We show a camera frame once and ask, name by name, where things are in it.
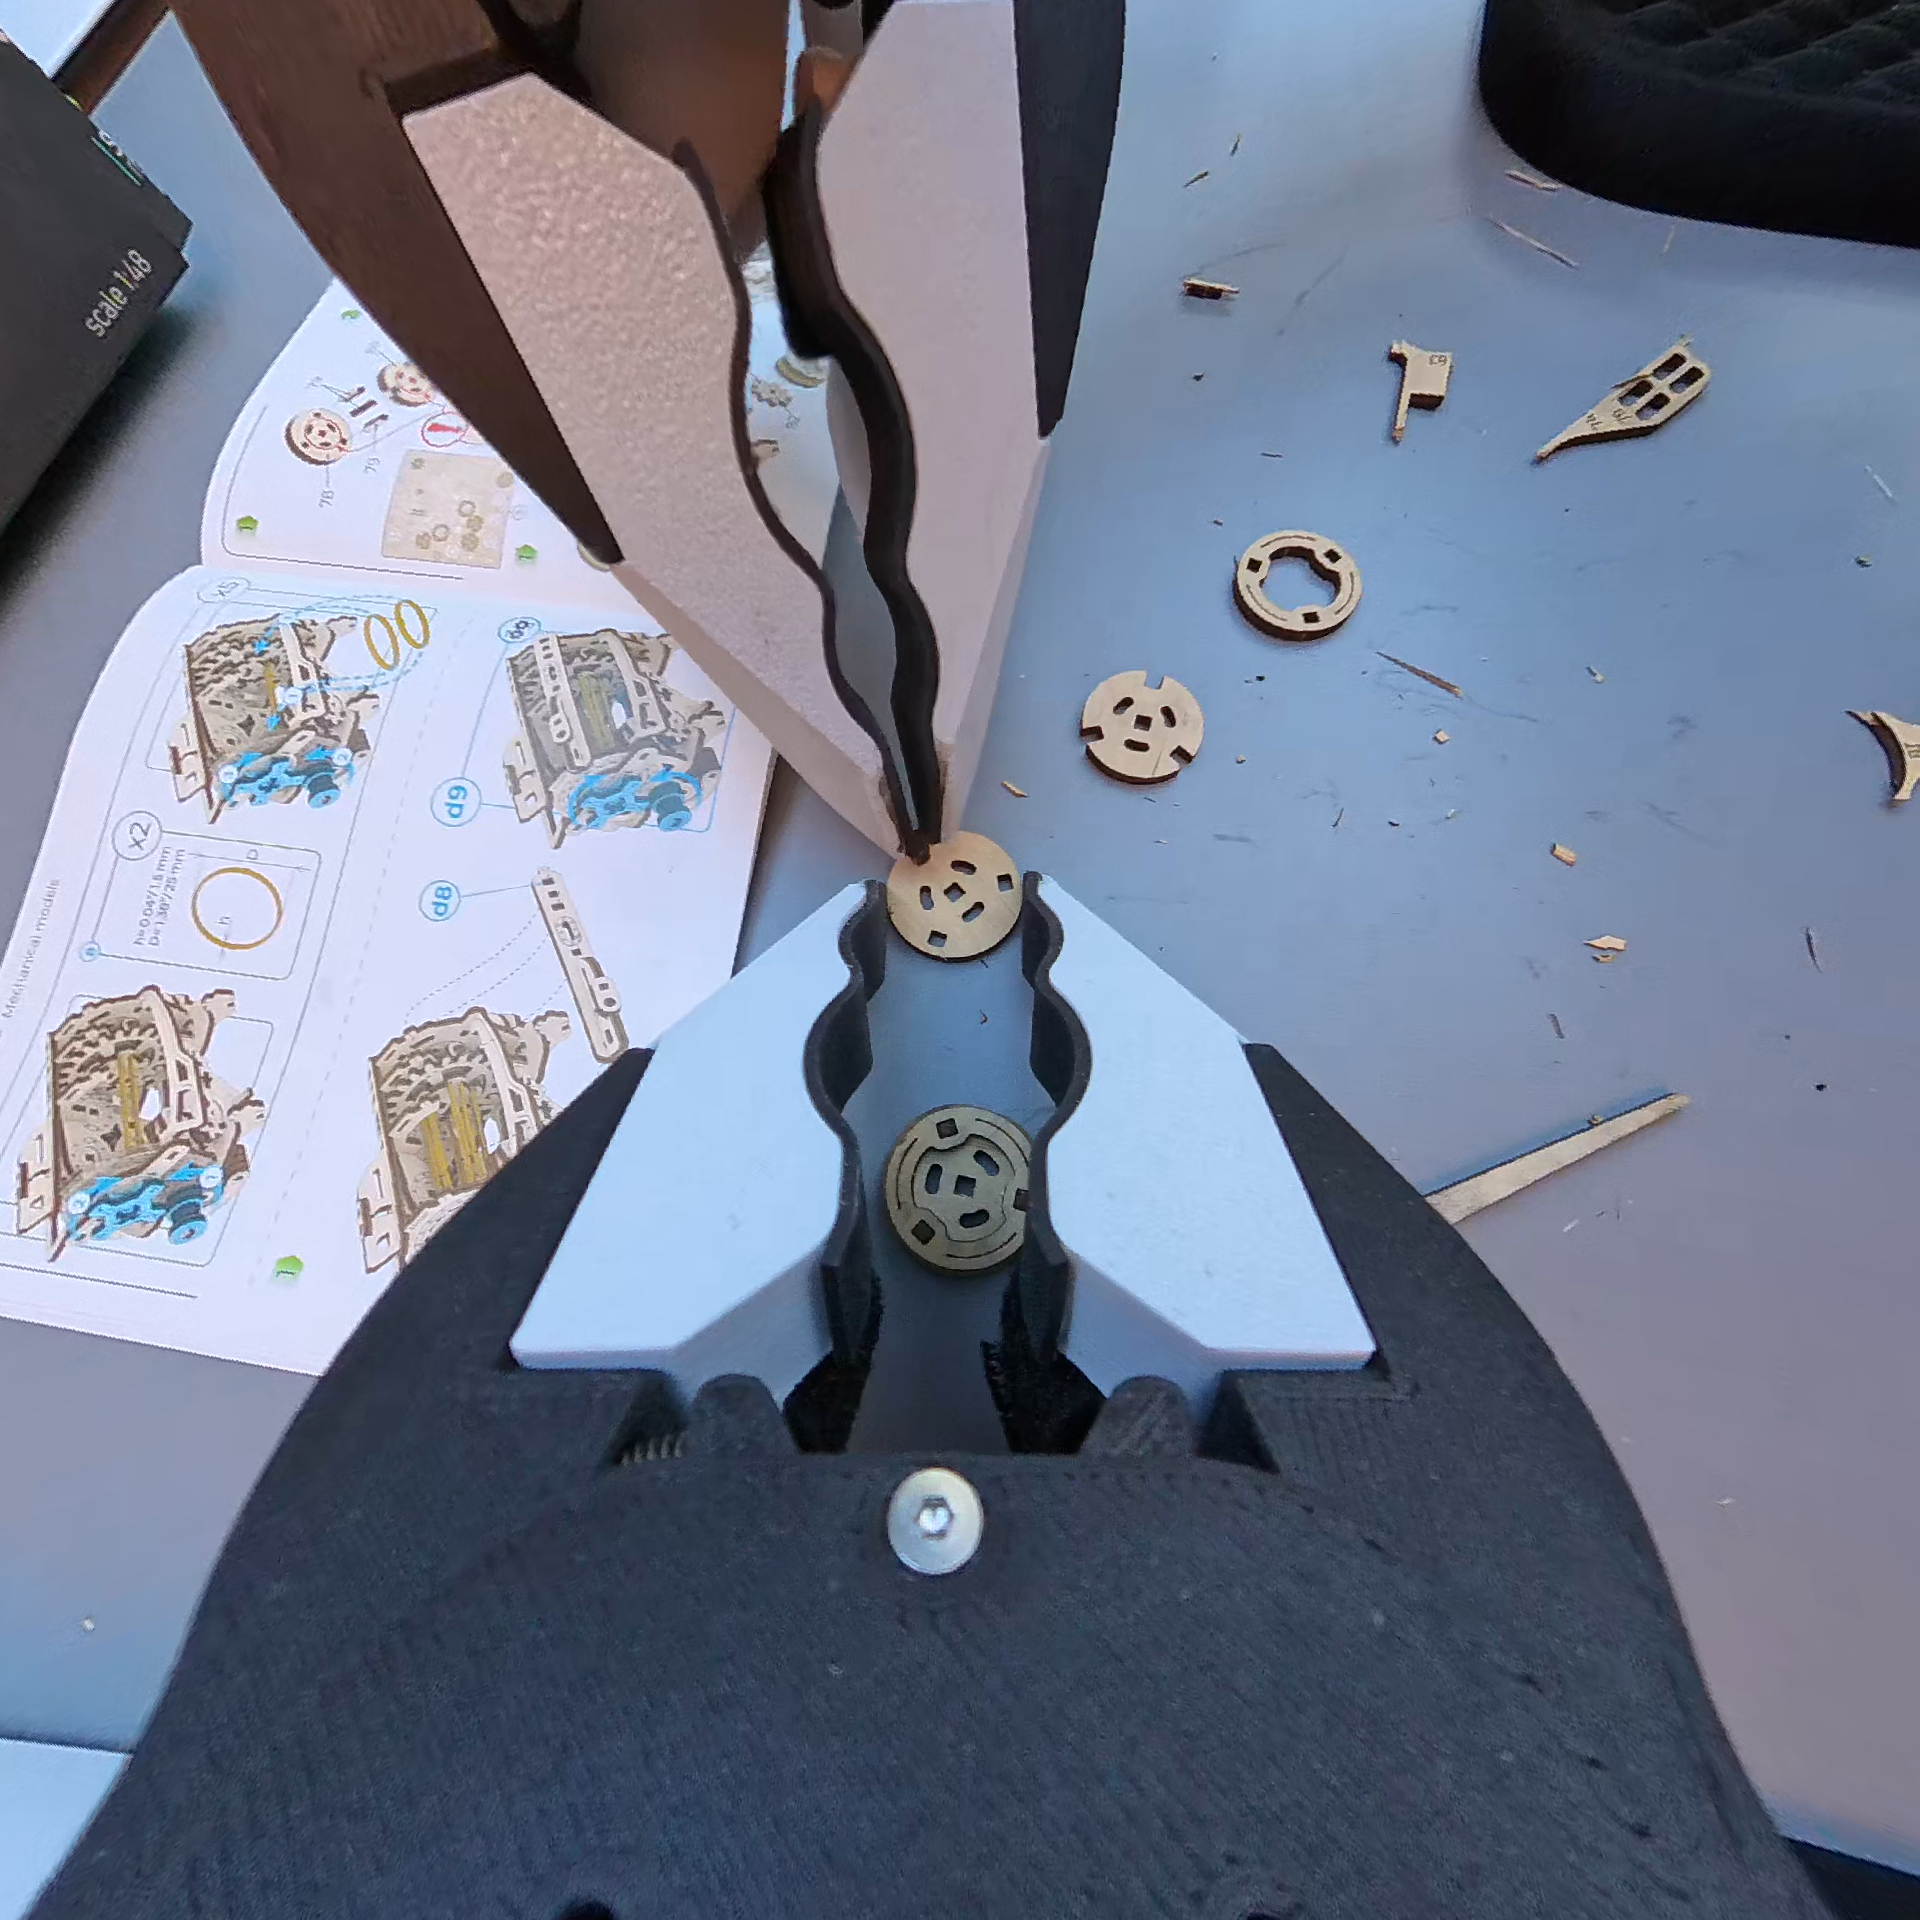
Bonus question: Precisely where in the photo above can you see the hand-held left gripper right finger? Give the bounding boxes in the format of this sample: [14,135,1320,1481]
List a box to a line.
[993,874,1375,1454]

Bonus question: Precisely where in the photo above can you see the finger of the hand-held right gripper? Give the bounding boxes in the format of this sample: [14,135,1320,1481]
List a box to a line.
[392,102,932,863]
[761,0,1052,863]

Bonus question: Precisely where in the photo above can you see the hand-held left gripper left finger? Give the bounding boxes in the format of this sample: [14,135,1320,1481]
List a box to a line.
[508,883,888,1454]

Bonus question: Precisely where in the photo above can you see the round wooden disc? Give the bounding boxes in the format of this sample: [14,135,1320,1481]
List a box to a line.
[884,830,1028,963]

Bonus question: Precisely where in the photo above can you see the wooden wheel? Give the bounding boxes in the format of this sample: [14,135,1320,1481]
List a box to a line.
[883,1105,1038,1278]

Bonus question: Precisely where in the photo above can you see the brown wooden board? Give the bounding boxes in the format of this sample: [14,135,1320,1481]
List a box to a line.
[53,0,168,115]

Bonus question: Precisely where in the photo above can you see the black model kit box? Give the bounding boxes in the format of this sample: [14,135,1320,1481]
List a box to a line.
[0,36,195,529]

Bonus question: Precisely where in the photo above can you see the slotted wooden disc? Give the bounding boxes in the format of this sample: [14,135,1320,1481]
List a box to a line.
[1079,668,1206,787]

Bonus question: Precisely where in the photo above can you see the thin wooden stick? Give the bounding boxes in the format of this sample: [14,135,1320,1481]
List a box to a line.
[1424,1092,1694,1225]

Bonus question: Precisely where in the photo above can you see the illustrated instruction booklet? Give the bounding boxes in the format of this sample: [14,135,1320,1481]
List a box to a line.
[0,276,781,1378]

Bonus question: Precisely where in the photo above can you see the scattered wood splinters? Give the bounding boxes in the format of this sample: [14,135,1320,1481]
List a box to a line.
[989,129,1893,1247]

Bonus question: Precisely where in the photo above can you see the wooden window-shaped piece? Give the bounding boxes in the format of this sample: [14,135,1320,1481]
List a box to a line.
[1534,335,1715,465]

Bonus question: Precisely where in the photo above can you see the black cushioned wrist rest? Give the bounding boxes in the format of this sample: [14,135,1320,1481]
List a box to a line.
[1476,0,1920,253]

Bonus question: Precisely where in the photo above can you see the wooden ring piece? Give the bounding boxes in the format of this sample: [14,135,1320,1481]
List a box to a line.
[1231,529,1366,645]

